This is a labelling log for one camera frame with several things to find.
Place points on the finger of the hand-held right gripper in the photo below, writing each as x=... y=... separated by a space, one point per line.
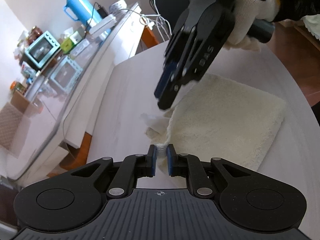
x=165 y=80
x=186 y=55

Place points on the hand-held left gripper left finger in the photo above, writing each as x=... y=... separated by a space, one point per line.
x=153 y=161

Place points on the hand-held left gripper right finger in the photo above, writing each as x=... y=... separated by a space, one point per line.
x=170 y=161

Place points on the cream terry towel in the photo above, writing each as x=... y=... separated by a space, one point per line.
x=225 y=120

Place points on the person's right hand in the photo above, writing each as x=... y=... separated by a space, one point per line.
x=250 y=5

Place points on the white curved desk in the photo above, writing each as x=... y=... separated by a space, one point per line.
x=87 y=85

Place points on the white power strip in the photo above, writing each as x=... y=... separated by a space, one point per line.
x=102 y=25

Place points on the white patterned cup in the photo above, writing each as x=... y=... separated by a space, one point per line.
x=118 y=6

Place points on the black power adapter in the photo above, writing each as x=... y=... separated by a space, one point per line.
x=102 y=10

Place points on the white lace cloth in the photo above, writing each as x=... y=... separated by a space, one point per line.
x=312 y=26

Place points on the green yellow box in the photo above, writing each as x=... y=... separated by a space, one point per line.
x=68 y=46

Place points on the blue thermos jug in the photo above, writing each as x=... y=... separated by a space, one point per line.
x=80 y=5

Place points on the teal toaster oven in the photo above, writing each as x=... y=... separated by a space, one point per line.
x=42 y=50

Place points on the brown glass jars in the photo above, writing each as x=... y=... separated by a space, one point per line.
x=34 y=34

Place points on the cardboard box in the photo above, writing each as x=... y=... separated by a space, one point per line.
x=25 y=102

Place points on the wicker chair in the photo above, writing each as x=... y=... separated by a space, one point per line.
x=10 y=125

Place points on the orange lidded jar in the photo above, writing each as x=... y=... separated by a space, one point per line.
x=17 y=88

